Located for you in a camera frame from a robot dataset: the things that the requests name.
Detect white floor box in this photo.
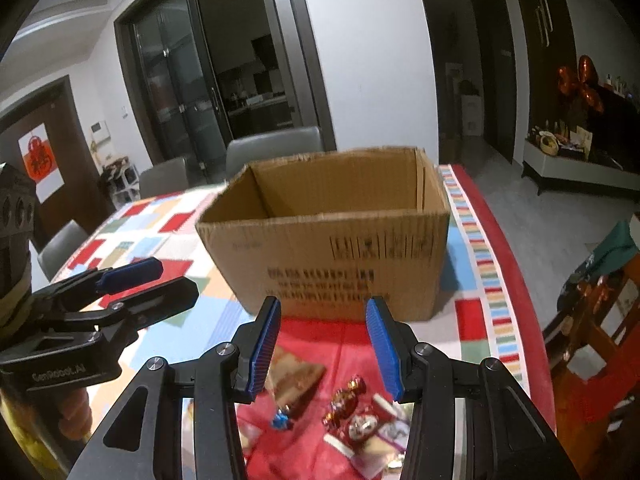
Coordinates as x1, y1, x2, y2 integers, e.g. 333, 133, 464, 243
460, 95, 483, 136

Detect red white twist-wrapped candy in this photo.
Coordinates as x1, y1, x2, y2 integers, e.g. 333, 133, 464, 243
322, 393, 406, 457

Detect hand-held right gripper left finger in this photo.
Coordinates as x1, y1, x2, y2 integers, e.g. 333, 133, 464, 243
67, 296, 282, 480

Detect dark room door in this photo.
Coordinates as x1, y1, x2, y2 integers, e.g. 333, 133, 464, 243
470, 0, 518, 163

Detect brown snack packet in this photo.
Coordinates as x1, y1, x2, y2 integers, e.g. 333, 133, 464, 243
264, 350, 327, 418

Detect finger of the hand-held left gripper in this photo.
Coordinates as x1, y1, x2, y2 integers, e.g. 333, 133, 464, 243
47, 276, 200, 343
31, 257, 164, 313

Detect dark sideboard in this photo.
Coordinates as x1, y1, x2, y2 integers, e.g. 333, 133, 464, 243
590, 87, 640, 171

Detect cardboard box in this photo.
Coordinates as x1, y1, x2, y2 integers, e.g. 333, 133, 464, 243
195, 146, 451, 323

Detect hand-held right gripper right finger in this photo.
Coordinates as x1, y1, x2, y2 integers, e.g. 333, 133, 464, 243
365, 296, 581, 480

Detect wooden chair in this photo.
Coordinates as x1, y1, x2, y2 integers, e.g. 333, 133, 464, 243
542, 260, 640, 480

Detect dark tall wardrobe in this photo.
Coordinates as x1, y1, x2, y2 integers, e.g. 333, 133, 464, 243
505, 0, 581, 126

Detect person's left hand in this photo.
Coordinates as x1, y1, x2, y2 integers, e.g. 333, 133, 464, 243
47, 387, 96, 448

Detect white low cabinet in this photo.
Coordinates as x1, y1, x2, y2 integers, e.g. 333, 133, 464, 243
522, 137, 640, 196

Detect clear snack packet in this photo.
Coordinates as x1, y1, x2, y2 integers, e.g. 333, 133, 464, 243
237, 420, 263, 461

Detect patchwork tablecloth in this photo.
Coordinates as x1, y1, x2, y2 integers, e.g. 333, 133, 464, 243
30, 162, 556, 480

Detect white shoe rack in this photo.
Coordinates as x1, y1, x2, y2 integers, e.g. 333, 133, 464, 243
100, 156, 140, 211

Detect red paper door decoration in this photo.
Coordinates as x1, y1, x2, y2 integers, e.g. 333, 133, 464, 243
19, 122, 65, 198

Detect pale snack packet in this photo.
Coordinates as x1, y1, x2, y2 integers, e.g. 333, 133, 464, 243
352, 420, 413, 478

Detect green cloth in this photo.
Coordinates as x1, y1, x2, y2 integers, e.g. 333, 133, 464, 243
582, 220, 640, 281

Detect brown wooden door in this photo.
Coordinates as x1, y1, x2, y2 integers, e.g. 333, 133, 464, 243
0, 76, 116, 241

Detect sliding glass door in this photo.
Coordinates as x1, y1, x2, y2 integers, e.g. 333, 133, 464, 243
114, 0, 336, 171

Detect orange foil balloons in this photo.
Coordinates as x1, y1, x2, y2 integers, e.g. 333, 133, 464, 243
556, 55, 606, 116

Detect grey chair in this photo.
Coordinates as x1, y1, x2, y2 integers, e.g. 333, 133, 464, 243
225, 126, 326, 181
37, 220, 90, 281
139, 156, 191, 198

